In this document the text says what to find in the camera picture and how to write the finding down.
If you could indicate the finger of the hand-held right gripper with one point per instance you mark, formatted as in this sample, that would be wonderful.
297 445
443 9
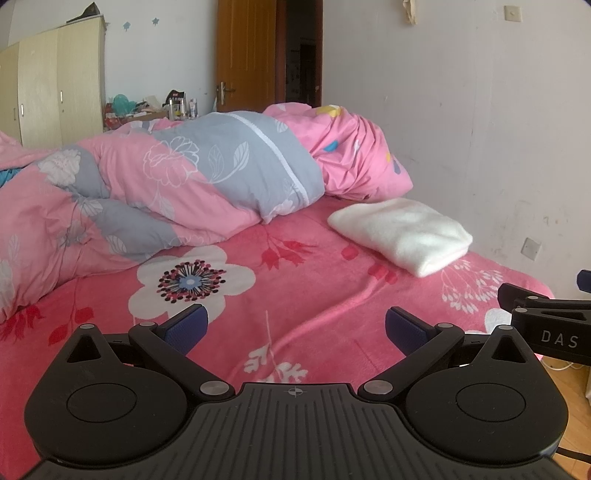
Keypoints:
521 299
584 281

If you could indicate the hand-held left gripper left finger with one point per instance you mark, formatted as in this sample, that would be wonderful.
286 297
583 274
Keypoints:
187 328

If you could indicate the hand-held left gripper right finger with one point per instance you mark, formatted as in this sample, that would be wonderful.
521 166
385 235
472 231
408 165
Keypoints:
406 330

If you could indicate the white fleece sweater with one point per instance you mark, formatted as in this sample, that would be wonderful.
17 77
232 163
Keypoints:
406 235

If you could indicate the pink floral fleece blanket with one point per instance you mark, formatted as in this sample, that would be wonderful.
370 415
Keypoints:
300 286

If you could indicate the pink grey floral quilt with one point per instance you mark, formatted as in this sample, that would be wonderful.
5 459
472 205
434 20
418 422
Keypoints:
161 184

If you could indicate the bright pink printed pillow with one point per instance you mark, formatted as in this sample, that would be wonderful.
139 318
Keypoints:
355 152

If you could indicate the clear bottle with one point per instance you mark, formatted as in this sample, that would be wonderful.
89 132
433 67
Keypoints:
193 108

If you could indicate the black packet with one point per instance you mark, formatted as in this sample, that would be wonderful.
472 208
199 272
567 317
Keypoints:
176 98

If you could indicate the blue pillow with yellow dot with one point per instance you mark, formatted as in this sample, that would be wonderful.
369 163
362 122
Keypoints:
9 177

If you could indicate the teal round item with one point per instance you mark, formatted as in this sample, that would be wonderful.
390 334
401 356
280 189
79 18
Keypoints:
122 104

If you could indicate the beige wardrobe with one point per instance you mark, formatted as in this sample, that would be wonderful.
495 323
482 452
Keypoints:
51 87

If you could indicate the brown wooden door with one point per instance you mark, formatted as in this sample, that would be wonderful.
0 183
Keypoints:
244 50

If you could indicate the dark bag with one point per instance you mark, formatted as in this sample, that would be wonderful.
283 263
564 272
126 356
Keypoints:
85 14

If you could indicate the white light switch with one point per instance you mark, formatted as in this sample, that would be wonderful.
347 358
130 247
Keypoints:
513 13

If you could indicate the beige wall hanging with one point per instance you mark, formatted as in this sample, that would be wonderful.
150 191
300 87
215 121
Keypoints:
411 11

